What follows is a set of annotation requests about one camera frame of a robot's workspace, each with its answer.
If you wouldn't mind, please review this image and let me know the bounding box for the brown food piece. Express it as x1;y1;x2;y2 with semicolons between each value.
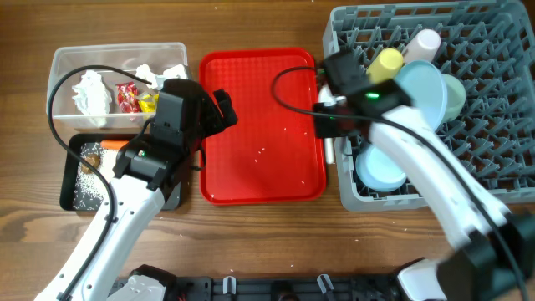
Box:
80;153;101;174

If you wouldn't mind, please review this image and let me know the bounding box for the red serving tray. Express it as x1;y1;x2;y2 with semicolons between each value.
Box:
199;48;327;206

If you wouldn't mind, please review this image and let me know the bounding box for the pink white cup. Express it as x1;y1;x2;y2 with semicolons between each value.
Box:
402;29;441;64

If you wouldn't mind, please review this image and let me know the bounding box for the white rice pile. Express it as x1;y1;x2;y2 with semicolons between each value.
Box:
73;142;118;211

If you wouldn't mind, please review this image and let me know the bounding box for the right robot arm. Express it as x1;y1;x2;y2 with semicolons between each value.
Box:
313;80;534;300

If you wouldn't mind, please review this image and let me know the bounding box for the gray dishwasher rack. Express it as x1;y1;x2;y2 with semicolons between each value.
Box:
323;1;534;204

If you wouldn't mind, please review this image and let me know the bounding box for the yellow plastic cup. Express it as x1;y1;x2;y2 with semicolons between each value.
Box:
366;48;404;84

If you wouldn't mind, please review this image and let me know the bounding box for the light blue plate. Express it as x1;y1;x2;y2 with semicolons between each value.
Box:
395;60;447;130

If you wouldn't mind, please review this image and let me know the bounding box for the orange carrot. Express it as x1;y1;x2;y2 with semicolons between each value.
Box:
100;140;128;151

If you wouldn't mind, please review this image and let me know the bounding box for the large white tissue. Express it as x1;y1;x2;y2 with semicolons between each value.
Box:
72;70;112;128

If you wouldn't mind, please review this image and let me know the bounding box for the light blue bowl with rice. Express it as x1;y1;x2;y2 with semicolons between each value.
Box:
355;145;407;192

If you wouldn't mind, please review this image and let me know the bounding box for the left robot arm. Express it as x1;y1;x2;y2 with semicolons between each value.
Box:
36;79;237;300

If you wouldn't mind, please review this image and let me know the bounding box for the clear plastic storage bin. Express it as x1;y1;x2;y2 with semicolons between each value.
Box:
47;42;192;130

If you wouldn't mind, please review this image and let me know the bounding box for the white plastic spoon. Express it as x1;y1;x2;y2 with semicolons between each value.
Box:
318;85;335;164

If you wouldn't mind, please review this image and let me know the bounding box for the yellow snack wrapper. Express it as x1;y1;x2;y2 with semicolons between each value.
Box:
137;93;160;113

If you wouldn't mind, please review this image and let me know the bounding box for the red strawberry candy wrapper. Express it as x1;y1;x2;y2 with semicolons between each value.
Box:
115;82;141;113

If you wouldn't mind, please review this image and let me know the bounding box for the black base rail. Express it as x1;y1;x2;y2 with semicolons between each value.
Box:
106;273;402;301

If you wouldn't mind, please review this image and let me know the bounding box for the black rectangular tray bin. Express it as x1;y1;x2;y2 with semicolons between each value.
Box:
59;133;190;222

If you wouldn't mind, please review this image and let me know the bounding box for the small white tissue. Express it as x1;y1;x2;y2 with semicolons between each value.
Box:
135;64;161;90

